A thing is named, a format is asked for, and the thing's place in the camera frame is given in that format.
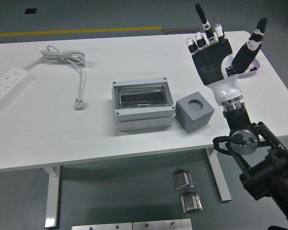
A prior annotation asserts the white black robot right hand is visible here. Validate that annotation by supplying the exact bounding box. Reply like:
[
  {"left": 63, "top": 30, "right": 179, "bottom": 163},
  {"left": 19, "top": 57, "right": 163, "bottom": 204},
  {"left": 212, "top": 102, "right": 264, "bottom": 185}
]
[{"left": 186, "top": 3, "right": 268, "bottom": 106}]

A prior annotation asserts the transparent hinged box lid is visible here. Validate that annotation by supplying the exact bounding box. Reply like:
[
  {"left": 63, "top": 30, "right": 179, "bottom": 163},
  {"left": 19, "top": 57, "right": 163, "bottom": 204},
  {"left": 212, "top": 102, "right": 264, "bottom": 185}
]
[{"left": 114, "top": 82, "right": 171, "bottom": 108}]

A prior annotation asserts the metal floor socket box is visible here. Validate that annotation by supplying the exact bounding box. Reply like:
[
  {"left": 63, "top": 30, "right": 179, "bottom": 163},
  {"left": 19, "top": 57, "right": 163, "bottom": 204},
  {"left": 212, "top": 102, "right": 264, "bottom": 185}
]
[
  {"left": 180, "top": 191, "right": 204, "bottom": 214},
  {"left": 172, "top": 169, "right": 194, "bottom": 191}
]

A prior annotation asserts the clear plastic bag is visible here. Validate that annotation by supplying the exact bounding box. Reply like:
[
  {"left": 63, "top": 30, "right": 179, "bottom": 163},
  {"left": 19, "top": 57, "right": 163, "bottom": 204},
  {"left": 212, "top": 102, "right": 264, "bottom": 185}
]
[{"left": 232, "top": 41, "right": 243, "bottom": 56}]

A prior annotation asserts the purple plastic tray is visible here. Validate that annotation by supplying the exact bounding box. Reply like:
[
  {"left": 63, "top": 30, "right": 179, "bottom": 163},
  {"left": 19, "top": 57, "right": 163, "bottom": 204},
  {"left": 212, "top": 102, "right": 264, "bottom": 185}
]
[{"left": 237, "top": 58, "right": 262, "bottom": 80}]

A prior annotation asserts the dark floor sign plate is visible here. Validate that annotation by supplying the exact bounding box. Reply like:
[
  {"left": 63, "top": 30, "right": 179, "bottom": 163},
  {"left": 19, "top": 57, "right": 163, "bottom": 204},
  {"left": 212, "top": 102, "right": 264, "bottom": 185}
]
[{"left": 162, "top": 28, "right": 198, "bottom": 35}]

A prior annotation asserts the grey cube holder block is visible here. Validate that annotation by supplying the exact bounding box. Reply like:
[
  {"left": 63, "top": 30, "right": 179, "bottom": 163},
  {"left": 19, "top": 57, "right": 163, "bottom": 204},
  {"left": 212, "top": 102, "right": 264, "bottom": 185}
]
[{"left": 176, "top": 91, "right": 216, "bottom": 134}]

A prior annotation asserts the white table leg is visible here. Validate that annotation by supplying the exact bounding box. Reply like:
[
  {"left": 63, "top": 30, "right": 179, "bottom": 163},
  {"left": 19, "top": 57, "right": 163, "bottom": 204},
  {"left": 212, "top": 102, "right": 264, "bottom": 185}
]
[
  {"left": 43, "top": 165, "right": 61, "bottom": 228},
  {"left": 205, "top": 147, "right": 232, "bottom": 203}
]

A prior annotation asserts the grey metal plate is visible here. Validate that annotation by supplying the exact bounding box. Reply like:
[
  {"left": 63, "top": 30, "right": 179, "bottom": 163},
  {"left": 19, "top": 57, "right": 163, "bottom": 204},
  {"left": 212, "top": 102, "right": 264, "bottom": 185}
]
[{"left": 71, "top": 222, "right": 132, "bottom": 230}]

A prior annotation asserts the white power strip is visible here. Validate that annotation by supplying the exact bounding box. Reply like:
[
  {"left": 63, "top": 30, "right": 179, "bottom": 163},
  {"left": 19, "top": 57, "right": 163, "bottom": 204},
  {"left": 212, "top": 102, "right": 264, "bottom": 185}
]
[{"left": 0, "top": 67, "right": 32, "bottom": 117}]

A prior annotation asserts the grey plastic enclosure box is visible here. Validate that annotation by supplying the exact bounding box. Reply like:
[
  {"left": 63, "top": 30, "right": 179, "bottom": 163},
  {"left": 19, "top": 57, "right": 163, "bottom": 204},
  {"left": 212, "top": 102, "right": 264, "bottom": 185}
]
[{"left": 111, "top": 77, "right": 176, "bottom": 132}]

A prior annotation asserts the white power cord with plug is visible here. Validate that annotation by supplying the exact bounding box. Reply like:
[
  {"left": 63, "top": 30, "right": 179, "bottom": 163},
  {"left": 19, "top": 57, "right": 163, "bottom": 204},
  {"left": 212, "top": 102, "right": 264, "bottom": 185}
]
[{"left": 24, "top": 45, "right": 87, "bottom": 111}]

